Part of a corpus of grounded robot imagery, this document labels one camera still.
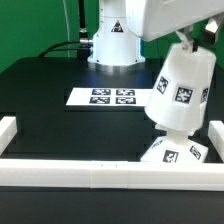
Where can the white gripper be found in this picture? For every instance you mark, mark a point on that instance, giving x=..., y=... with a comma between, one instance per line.
x=152, y=19

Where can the white lamp hood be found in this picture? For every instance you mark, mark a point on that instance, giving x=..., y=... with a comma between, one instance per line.
x=181, y=91

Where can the white lamp base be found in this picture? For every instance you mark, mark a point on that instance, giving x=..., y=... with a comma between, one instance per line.
x=175, y=147

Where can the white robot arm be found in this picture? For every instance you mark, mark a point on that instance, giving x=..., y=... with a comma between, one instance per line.
x=124, y=24

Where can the white marker sheet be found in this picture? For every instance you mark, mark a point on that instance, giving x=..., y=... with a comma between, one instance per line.
x=108, y=97

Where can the white frame wall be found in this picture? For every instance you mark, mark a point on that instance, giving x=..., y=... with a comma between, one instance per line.
x=103, y=174

